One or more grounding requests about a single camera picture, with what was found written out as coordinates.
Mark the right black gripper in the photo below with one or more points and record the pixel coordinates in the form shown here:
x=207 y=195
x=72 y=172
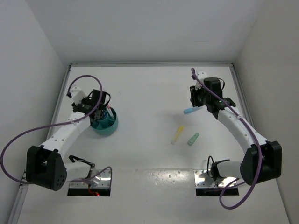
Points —
x=194 y=93

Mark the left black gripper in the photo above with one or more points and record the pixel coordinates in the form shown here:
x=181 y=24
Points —
x=84 y=100

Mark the blue highlighter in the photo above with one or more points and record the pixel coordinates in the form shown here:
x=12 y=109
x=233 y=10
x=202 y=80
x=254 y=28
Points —
x=190 y=110

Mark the green highlighter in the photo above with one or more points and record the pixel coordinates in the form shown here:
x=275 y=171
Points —
x=192 y=140

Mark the red pen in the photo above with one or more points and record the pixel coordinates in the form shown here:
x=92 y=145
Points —
x=110 y=111

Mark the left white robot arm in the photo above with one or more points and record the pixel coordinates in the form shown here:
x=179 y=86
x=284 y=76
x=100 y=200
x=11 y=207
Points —
x=45 y=165

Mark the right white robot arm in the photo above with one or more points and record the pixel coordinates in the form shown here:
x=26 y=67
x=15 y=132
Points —
x=260 y=153

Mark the teal round organizer container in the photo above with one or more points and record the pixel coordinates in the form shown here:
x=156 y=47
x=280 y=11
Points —
x=107 y=125

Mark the yellow highlighter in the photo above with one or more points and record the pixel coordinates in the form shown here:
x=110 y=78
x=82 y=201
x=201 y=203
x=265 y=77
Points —
x=177 y=134

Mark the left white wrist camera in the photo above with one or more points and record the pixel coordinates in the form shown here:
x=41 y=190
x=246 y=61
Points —
x=76 y=94

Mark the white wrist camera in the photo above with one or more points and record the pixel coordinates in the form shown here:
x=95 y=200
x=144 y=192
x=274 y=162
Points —
x=199 y=77
x=76 y=94

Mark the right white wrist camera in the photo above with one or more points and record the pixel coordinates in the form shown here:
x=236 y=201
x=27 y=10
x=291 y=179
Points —
x=199 y=77

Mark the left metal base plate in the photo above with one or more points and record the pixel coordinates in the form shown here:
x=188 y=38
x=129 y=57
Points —
x=101 y=180

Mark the metal base plate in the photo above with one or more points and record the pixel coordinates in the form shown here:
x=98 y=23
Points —
x=203 y=181
x=101 y=180

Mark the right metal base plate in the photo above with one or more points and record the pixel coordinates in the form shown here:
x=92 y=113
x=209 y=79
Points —
x=203 y=181

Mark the aluminium table frame rail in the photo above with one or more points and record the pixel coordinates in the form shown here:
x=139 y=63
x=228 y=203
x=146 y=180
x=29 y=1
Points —
x=153 y=180

